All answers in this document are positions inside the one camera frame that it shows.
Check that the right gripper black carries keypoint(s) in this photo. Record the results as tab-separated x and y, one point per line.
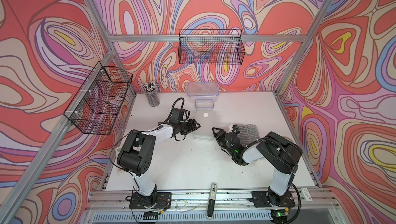
219	135

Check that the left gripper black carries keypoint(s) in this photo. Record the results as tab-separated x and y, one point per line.
192	126

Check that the grey striped cloth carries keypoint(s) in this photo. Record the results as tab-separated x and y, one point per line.
247	133

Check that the clear lunch box green lid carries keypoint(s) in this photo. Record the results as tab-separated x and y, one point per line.
207	120

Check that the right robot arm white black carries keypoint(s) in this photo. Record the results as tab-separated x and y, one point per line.
282	154

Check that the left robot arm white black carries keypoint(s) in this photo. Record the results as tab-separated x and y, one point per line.
137	151

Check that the small clear box blue lid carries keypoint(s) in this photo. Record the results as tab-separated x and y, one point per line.
204	104

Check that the large clear box blue lid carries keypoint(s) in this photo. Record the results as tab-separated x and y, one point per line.
202	89

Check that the mesh pen cup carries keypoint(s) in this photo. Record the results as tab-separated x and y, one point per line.
150	91

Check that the tape roll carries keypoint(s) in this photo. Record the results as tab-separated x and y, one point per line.
287	138

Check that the white calculator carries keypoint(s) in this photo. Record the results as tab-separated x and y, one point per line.
117	160

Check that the white red label tag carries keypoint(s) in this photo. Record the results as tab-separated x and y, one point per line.
306	195

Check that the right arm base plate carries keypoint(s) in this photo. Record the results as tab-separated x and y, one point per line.
265	199

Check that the black wire basket back wall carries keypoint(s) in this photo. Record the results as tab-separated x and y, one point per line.
201	51

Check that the black wire basket wall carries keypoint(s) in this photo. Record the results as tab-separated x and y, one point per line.
99	100
201	51

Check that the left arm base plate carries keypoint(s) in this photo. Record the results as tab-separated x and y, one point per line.
161	200

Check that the black wire basket left wall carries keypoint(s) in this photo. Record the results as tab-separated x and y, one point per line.
99	100

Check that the aluminium frame rail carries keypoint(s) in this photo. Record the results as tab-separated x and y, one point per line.
174	38

